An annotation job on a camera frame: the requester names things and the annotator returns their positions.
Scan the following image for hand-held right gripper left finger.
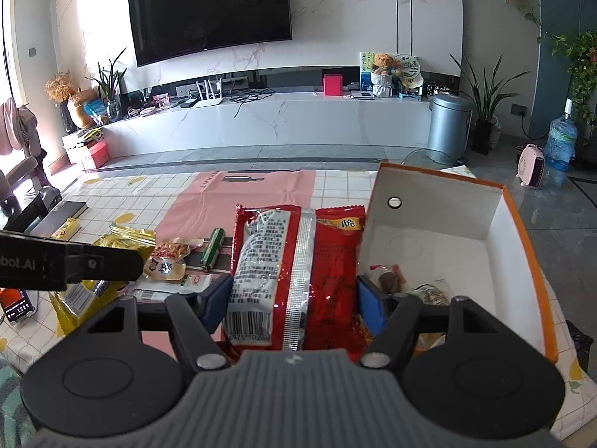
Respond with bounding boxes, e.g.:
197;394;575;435
86;274;234;370

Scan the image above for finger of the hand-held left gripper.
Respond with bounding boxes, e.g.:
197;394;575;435
66;241;146;286

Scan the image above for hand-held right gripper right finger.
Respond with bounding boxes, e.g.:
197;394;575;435
357;275;503;369

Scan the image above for round pastry clear wrapper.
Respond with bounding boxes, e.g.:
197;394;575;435
371;265;410;293

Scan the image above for yellow snack packet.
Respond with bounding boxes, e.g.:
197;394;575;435
49;225;157;337

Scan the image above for green sausage stick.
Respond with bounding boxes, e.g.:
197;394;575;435
200;228;226;272

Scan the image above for large red snack packet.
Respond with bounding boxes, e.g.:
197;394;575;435
222;204;366;354

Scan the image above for brown white triangular snack packet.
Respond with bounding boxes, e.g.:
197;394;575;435
143;238;205;281

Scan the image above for white green snack packet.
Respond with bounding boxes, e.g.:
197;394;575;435
410;282;451;307

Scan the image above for orange cardboard box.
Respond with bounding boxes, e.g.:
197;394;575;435
357;162;559;365

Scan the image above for black side table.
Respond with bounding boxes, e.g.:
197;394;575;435
0;191;61;235

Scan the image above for yellow duck tissue pack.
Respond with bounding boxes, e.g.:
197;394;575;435
51;217;81;240

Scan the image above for smartphone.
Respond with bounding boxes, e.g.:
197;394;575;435
0;287;37;326

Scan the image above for black book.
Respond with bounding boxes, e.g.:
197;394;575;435
32;200;88;240

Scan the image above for pink table runner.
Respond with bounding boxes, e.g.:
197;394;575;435
140;169;319;353

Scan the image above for red storage box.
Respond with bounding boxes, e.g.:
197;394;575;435
79;142;111;170

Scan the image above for chair with pink clothes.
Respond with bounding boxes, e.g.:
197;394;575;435
0;97;53;206

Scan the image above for teal striped blanket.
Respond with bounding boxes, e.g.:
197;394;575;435
0;354;39;448

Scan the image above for yellow gourd vase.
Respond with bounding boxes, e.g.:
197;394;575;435
67;90;97;130

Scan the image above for green plant in glass vase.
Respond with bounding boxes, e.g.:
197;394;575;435
86;48;129;125

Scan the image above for dried orange flowers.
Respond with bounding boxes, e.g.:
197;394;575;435
45;71;76;104

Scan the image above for white marble media console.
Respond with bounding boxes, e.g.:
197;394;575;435
62;88;433;165

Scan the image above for white router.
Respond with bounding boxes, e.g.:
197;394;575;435
194;79;225;109

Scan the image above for silver trash can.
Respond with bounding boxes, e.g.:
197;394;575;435
427;93;473;160

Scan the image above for small pink heater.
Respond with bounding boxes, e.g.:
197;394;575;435
516;143;547;191

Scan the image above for teddy bear bouquet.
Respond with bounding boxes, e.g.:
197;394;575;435
370;53;398;100

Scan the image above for blue green picture card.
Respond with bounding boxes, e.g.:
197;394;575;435
359;52;379;93

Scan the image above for long-leaf potted plant black pot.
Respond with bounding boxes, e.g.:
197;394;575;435
449;53;529;156

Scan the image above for round paper fan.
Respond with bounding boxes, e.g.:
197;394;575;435
392;53;423;93

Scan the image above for blue water jug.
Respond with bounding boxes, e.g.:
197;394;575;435
544;98;579;172

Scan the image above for black curved television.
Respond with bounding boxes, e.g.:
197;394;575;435
127;0;294;67

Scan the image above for hanging ivy plant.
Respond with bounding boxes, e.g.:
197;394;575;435
471;0;597;124

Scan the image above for black cables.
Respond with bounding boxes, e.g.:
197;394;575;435
228;85;274;119

